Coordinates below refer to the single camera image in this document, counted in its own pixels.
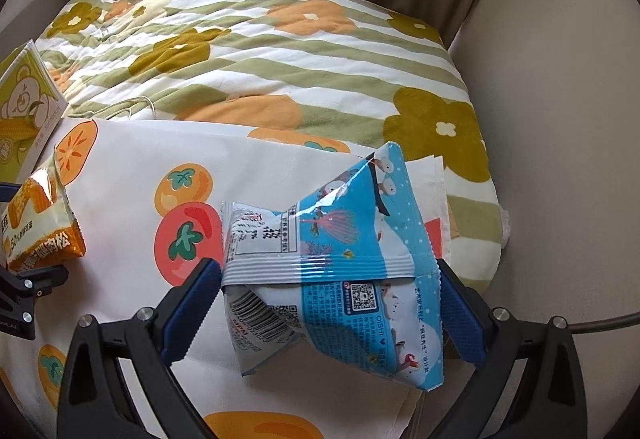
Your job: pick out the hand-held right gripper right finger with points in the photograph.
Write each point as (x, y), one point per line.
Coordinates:
(462, 314)

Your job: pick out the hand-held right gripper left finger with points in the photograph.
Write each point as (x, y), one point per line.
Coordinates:
(192, 309)

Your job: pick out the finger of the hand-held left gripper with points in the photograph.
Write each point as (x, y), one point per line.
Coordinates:
(9, 193)
(35, 280)

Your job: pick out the orange cake packet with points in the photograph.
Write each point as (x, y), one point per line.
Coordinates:
(45, 239)

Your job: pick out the green-lined cardboard box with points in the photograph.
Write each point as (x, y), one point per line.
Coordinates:
(25, 94)

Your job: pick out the blue and white snack packet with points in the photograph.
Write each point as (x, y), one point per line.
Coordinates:
(350, 229)

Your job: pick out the persimmon print sheet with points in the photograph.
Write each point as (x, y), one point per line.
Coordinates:
(125, 199)

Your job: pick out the floral striped quilt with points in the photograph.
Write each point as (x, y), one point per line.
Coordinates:
(300, 69)

